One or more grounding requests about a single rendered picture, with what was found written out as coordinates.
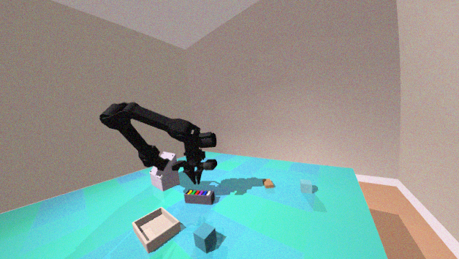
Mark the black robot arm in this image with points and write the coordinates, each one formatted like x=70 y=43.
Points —
x=118 y=117

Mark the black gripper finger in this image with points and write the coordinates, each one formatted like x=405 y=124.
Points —
x=191 y=174
x=198 y=175

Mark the beige shallow tray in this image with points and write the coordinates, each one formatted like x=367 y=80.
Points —
x=155 y=228

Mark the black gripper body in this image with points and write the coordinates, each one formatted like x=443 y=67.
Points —
x=194 y=160

